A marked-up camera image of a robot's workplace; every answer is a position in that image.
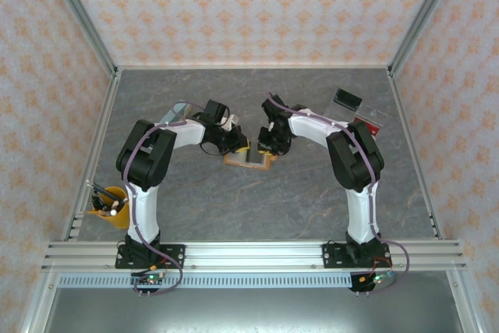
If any red card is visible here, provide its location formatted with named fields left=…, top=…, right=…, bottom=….
left=352, top=117, right=383, bottom=137

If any orange card holder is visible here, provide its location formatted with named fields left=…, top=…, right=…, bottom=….
left=223, top=140, right=278, bottom=172

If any aluminium table side rail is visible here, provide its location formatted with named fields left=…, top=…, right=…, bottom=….
left=387, top=69, right=446, bottom=240
left=61, top=69, right=122, bottom=241

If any slotted grey cable duct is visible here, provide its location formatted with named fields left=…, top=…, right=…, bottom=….
left=58, top=275, right=391, bottom=289

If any clear acrylic card stand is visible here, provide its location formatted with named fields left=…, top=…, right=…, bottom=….
left=324, top=88, right=389, bottom=136

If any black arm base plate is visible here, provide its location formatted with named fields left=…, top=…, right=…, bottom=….
left=321, top=242, right=391, bottom=270
left=115, top=244, right=186, bottom=270

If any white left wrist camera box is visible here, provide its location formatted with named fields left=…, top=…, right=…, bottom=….
left=220, top=114, right=241, bottom=132

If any black pen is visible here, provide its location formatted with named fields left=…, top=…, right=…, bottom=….
left=87, top=181, right=119, bottom=202

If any blue and tan block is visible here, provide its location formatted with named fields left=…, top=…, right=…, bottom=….
left=157, top=101, right=200, bottom=126

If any orange pen cup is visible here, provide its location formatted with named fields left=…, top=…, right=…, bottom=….
left=86, top=186, right=131, bottom=230

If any aluminium frame post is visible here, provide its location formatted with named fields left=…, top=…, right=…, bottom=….
left=387, top=0, right=465, bottom=77
left=41, top=0, right=119, bottom=77

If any black card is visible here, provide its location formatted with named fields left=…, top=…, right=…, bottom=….
left=334, top=88, right=363, bottom=112

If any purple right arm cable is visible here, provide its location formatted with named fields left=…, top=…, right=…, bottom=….
left=267, top=92, right=410, bottom=296

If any aluminium mounting rail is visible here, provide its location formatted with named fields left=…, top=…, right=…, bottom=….
left=41, top=240, right=468, bottom=272

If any small LED circuit board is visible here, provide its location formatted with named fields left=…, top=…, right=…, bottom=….
left=130, top=266, right=169, bottom=296
left=352, top=266, right=395, bottom=295

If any white tipped marker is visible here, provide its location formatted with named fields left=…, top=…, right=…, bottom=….
left=108, top=198, right=129, bottom=217

